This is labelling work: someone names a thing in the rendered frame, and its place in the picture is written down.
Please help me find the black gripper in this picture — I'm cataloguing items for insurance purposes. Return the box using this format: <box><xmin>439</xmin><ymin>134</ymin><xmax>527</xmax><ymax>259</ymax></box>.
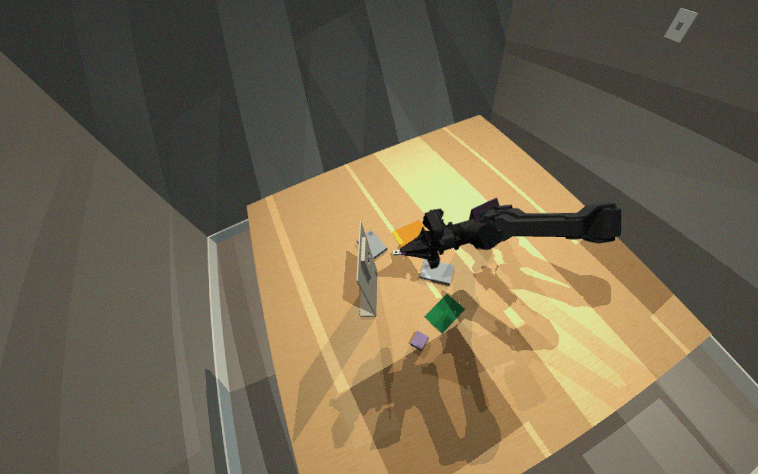
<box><xmin>400</xmin><ymin>211</ymin><xmax>464</xmax><ymax>269</ymax></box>

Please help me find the grey panel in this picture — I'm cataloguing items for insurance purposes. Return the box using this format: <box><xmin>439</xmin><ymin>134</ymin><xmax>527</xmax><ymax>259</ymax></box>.
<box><xmin>356</xmin><ymin>221</ymin><xmax>377</xmax><ymax>317</ymax></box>

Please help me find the green flat square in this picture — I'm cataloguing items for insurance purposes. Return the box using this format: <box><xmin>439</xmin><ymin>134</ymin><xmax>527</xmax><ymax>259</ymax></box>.
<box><xmin>424</xmin><ymin>294</ymin><xmax>465</xmax><ymax>333</ymax></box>

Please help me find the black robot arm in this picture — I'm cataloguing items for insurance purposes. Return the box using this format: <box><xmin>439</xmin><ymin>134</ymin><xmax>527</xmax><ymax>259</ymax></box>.
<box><xmin>456</xmin><ymin>203</ymin><xmax>621</xmax><ymax>250</ymax></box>

